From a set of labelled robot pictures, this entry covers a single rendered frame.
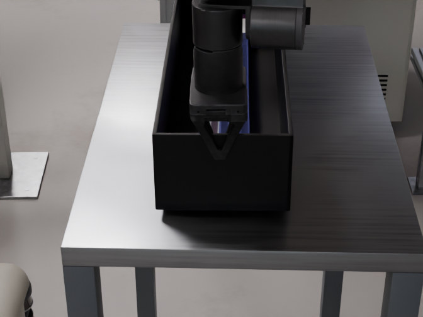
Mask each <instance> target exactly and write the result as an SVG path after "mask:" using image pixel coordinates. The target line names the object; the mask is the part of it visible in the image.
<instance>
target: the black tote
mask: <svg viewBox="0 0 423 317"><path fill-rule="evenodd" d="M191 2H192V0H174V5H173V9H172V16H171V24H170V28H169V35H168V40H167V47H166V54H165V59H164V66H163V70H162V77H161V84H160V89H159V96H158V100H157V107H156V112H155V120H154V127H153V131H152V150H153V164H154V190H155V208H156V210H214V211H289V210H290V204H291V177H292V162H293V124H292V117H291V104H290V92H289V85H288V73H287V66H286V54H285V50H281V49H268V48H251V44H250V40H248V45H249V119H250V133H239V134H238V135H237V138H236V139H235V141H234V144H233V145H232V148H231V149H230V151H229V153H228V155H227V158H226V159H225V160H215V159H214V158H213V156H212V154H211V153H210V151H209V149H208V147H207V145H206V143H205V141H204V139H203V138H202V137H201V135H200V133H198V130H197V129H196V127H195V125H194V124H193V122H192V121H191V118H190V113H189V99H190V85H191V74H192V71H193V67H194V60H193V49H194V43H193V22H192V3H191Z"/></svg>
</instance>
